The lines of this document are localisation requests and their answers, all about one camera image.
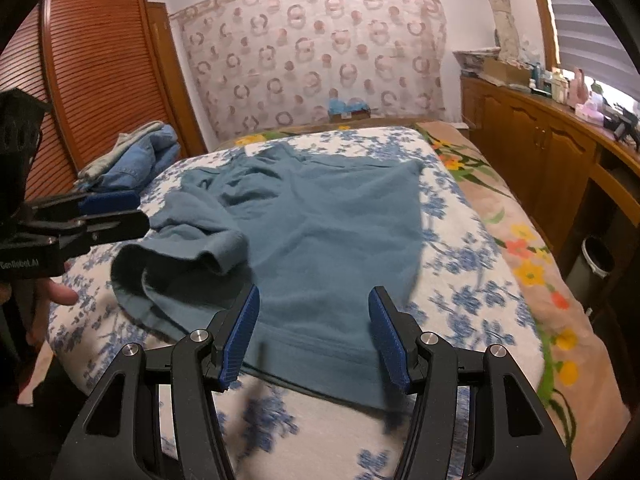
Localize grey trash bin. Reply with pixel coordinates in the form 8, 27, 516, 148
565, 236, 616, 311

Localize person's left hand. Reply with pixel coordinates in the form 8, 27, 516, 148
22, 276, 79, 348

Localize wooden cabinet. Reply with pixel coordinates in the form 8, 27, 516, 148
460, 75, 640, 311

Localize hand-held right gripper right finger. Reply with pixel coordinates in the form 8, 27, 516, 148
367, 285, 576, 480

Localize ring patterned curtain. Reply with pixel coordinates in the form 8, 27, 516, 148
169, 0, 448, 143

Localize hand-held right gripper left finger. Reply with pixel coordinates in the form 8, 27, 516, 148
62, 282, 261, 480

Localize teal pants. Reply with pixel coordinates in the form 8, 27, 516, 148
110, 141, 426, 411

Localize striped window blind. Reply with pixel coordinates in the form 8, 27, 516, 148
537, 0, 636, 86

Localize wooden louvered wardrobe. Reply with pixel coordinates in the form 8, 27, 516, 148
0, 0, 208, 201

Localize grey garment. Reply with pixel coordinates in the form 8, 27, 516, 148
76, 121, 166, 181

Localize light blue cloth bundle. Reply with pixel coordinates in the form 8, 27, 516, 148
327, 91, 373, 117

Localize brown cardboard box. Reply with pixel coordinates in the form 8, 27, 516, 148
482, 57, 533, 88

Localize pink figure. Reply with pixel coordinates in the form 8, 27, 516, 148
571, 67, 591, 106

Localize black desk item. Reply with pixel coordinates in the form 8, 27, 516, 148
607, 107, 640, 145

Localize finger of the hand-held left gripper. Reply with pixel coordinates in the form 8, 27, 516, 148
22, 189, 142, 221
17, 210, 151, 254

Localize person's dark clothing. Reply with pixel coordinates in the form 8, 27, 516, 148
0, 355, 81, 480

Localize pink box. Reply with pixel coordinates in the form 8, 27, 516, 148
575, 100, 608, 123

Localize stack of papers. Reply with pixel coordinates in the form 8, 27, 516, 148
452, 47, 503, 78

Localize blue floral white blanket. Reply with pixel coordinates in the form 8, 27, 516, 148
47, 127, 546, 480

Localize blue denim jeans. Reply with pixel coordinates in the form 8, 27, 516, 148
87, 125, 182, 193

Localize peach flowered bed blanket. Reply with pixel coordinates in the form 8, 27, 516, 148
220, 120, 631, 461

